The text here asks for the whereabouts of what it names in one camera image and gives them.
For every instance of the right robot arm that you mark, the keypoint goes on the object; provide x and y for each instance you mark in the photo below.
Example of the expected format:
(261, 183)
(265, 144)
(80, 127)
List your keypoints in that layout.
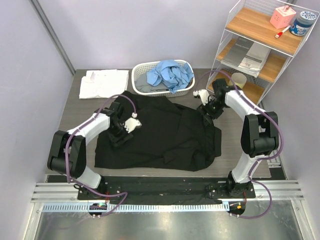
(259, 136)

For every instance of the white grey booklet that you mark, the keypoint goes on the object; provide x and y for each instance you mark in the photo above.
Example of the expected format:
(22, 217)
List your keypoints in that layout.
(255, 59)

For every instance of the pink cube power strip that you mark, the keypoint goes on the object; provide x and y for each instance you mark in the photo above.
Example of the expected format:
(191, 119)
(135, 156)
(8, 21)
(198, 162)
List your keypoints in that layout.
(282, 16)

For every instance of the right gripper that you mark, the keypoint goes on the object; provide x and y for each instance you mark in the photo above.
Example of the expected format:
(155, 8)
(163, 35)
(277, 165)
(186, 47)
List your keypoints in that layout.
(205, 109)

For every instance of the blue patterned jar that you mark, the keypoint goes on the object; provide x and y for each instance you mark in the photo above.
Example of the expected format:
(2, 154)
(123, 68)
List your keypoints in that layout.
(302, 23)

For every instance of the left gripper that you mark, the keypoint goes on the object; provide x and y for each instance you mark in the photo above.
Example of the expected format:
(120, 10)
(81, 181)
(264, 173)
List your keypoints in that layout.
(118, 141)

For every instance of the white slotted cable duct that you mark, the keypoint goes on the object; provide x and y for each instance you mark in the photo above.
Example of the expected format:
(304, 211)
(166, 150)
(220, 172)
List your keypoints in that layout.
(96, 207)

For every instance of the white plastic laundry basket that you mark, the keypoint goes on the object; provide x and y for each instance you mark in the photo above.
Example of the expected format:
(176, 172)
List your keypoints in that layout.
(143, 68)

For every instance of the blue crumpled shirt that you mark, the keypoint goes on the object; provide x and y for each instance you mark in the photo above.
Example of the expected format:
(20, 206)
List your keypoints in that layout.
(172, 74)

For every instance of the white wire wooden shelf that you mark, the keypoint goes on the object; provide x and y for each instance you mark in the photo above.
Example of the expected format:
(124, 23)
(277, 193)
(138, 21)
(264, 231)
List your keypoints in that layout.
(259, 40)

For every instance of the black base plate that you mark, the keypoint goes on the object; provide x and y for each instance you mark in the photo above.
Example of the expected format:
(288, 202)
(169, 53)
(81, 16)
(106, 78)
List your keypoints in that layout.
(169, 191)

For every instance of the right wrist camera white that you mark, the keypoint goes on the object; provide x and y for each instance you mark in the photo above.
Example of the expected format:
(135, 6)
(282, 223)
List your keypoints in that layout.
(203, 95)

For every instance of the black long sleeve shirt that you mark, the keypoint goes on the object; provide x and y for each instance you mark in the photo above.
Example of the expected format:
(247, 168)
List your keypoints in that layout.
(172, 136)

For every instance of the grey shirt in basket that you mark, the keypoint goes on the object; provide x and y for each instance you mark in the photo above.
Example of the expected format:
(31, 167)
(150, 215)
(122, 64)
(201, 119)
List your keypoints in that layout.
(143, 86)

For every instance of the aluminium frame rail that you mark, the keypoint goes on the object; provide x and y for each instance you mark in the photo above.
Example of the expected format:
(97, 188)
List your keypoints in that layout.
(64, 192)

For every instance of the yellow translucent cup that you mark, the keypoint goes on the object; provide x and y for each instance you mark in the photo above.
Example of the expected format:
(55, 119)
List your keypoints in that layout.
(239, 79)

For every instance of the folded white shirt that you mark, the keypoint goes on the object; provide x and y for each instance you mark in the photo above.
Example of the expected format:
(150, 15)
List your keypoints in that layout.
(103, 83)

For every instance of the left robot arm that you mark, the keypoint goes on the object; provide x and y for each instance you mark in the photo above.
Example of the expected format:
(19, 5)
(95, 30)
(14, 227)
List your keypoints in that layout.
(68, 151)

